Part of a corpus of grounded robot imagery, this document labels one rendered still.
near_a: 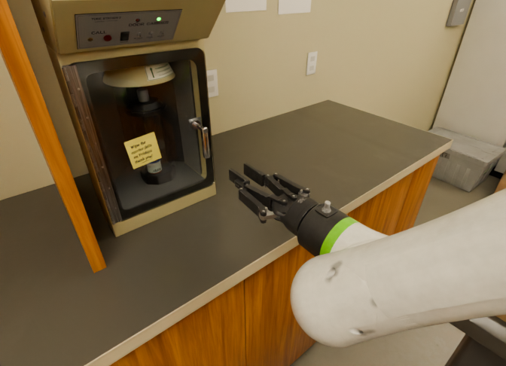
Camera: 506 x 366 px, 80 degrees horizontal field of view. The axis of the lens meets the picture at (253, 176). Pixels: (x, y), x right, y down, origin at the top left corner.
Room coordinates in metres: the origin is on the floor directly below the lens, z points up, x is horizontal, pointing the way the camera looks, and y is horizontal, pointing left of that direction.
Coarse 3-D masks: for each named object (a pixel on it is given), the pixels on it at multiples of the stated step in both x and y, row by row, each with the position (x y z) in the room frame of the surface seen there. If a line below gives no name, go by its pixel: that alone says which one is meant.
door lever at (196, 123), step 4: (196, 120) 0.76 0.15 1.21; (192, 124) 0.75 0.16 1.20; (196, 124) 0.75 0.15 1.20; (200, 124) 0.77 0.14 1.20; (196, 128) 0.76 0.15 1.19; (200, 128) 0.73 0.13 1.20; (204, 128) 0.72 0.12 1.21; (200, 132) 0.73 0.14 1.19; (204, 132) 0.72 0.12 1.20; (204, 136) 0.72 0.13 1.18; (208, 136) 0.73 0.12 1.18; (204, 140) 0.72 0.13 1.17; (208, 140) 0.73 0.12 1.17; (204, 144) 0.72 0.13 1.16; (208, 144) 0.72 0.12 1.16; (204, 148) 0.72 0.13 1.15; (208, 148) 0.72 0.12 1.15; (204, 152) 0.72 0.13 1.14; (208, 152) 0.72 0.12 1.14; (204, 156) 0.72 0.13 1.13; (208, 156) 0.72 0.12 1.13
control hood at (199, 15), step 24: (48, 0) 0.52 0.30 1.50; (72, 0) 0.54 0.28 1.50; (96, 0) 0.56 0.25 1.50; (120, 0) 0.58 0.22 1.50; (144, 0) 0.61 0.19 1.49; (168, 0) 0.64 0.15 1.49; (192, 0) 0.67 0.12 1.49; (216, 0) 0.70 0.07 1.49; (48, 24) 0.58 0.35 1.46; (72, 24) 0.56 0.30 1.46; (192, 24) 0.72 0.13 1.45; (72, 48) 0.59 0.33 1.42; (96, 48) 0.62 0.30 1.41
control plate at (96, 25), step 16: (80, 16) 0.56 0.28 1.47; (96, 16) 0.58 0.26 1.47; (112, 16) 0.59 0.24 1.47; (128, 16) 0.61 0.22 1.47; (144, 16) 0.63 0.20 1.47; (160, 16) 0.65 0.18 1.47; (176, 16) 0.67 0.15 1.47; (80, 32) 0.58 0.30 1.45; (96, 32) 0.60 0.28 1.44; (112, 32) 0.62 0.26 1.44; (144, 32) 0.66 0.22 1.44; (80, 48) 0.60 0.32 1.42
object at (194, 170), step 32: (96, 64) 0.64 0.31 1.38; (128, 64) 0.67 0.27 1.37; (160, 64) 0.72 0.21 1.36; (192, 64) 0.77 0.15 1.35; (96, 96) 0.63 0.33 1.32; (128, 96) 0.66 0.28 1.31; (160, 96) 0.71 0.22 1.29; (192, 96) 0.76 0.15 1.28; (96, 128) 0.61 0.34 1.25; (128, 128) 0.65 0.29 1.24; (160, 128) 0.70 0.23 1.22; (192, 128) 0.75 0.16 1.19; (128, 160) 0.64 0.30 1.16; (160, 160) 0.69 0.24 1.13; (192, 160) 0.75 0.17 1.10; (128, 192) 0.63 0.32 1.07; (160, 192) 0.68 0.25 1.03; (192, 192) 0.74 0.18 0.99
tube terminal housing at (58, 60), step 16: (32, 0) 0.66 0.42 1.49; (48, 32) 0.61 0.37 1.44; (48, 48) 0.67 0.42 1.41; (112, 48) 0.67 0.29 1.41; (128, 48) 0.69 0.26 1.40; (144, 48) 0.71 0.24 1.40; (160, 48) 0.73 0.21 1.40; (176, 48) 0.76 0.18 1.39; (64, 64) 0.61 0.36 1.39; (64, 80) 0.61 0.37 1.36; (64, 96) 0.68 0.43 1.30; (80, 128) 0.61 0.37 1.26; (80, 144) 0.68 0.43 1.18; (96, 176) 0.61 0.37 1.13; (96, 192) 0.67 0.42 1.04; (208, 192) 0.79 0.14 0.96; (160, 208) 0.69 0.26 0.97; (176, 208) 0.72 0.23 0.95; (112, 224) 0.61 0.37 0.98; (128, 224) 0.63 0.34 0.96; (144, 224) 0.65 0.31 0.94
